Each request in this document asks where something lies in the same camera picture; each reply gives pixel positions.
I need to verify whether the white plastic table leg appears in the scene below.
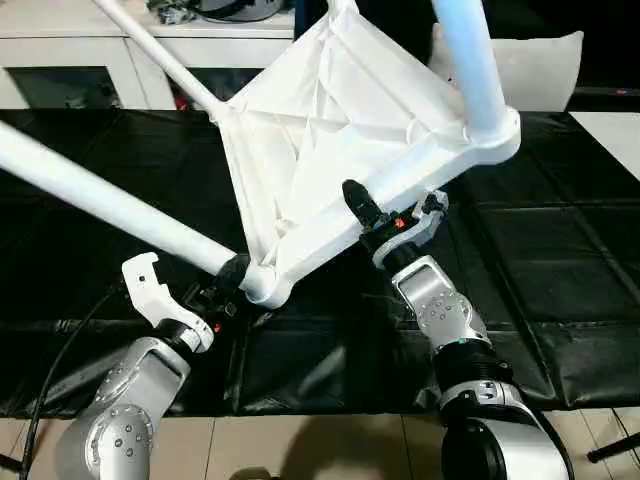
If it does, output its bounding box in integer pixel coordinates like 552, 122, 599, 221
430, 0, 513, 136
93, 0, 223, 113
0, 120, 253, 279

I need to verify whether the white plastic table top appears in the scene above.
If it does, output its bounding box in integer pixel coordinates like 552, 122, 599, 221
212, 0, 523, 309

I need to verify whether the grey round appliance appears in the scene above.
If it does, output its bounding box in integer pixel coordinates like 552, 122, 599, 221
195, 0, 297, 23

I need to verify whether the white glass-door cabinet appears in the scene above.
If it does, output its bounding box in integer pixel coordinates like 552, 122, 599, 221
0, 0, 301, 113

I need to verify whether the white flat panel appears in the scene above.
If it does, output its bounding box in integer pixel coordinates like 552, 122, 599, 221
570, 110, 640, 183

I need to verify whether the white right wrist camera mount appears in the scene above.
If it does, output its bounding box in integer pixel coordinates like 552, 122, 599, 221
374, 190, 450, 273

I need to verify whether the black work mat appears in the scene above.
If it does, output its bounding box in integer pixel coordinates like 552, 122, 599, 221
0, 105, 640, 419

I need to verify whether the grey cushion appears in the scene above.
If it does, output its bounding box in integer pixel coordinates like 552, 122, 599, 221
428, 25, 586, 113

